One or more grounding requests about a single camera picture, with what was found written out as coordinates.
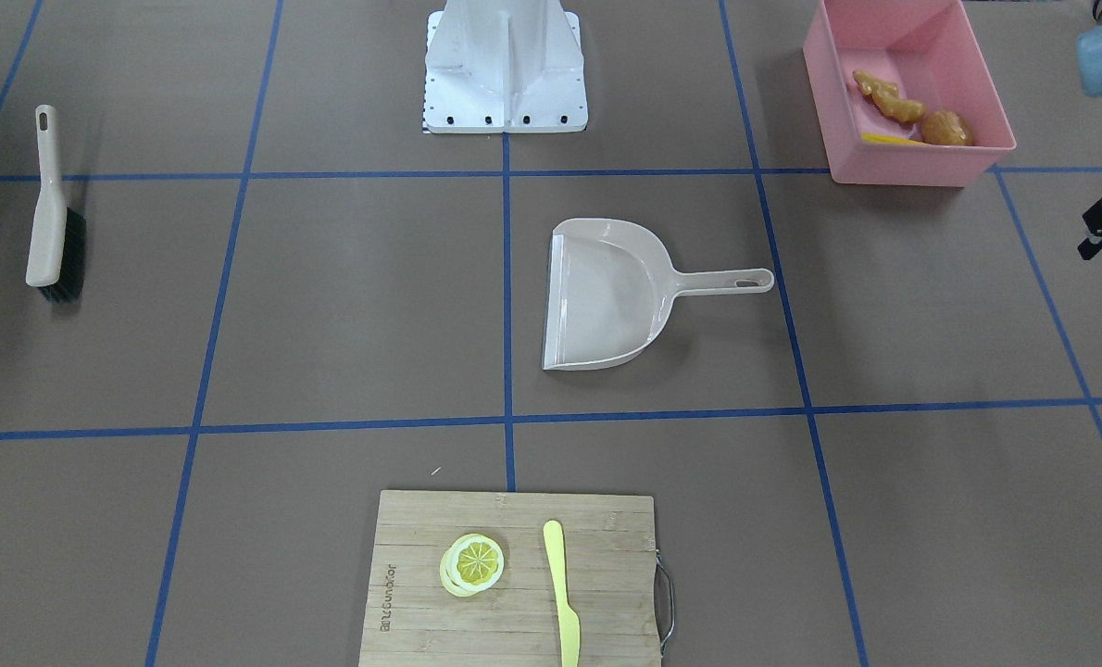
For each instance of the bamboo cutting board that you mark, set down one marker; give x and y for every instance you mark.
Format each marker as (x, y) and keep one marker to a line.
(610, 581)

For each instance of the pink plastic bin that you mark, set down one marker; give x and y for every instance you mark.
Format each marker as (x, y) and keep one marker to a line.
(930, 51)

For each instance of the beige plastic dustpan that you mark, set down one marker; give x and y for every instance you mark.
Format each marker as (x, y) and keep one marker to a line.
(611, 288)

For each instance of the beige hand brush black bristles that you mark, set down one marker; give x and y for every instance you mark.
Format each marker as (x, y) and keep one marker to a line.
(56, 263)

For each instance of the orange toy croissant piece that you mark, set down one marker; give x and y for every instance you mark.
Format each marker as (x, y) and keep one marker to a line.
(886, 97)

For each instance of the orange toy bread piece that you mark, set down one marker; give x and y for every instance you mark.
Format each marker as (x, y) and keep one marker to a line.
(945, 127)

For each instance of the yellow plastic toy knife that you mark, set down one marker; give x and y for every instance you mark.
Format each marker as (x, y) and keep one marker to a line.
(570, 632)

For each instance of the white central pillar base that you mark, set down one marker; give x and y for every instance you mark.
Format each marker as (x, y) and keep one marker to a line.
(504, 66)

